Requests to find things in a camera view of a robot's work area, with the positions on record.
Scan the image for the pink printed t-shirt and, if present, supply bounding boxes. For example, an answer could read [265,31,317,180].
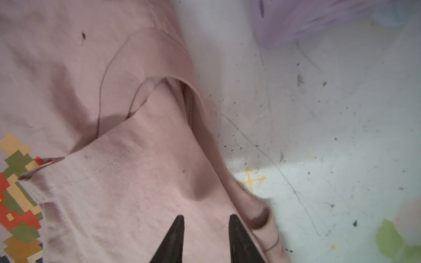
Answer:
[1,1,289,263]

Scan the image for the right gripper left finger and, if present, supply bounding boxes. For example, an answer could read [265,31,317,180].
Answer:
[150,215,185,263]

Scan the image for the lavender plastic laundry basket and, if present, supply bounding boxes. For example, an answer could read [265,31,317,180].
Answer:
[250,0,415,48]

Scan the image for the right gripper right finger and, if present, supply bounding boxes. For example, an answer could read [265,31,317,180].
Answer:
[229,214,265,263]

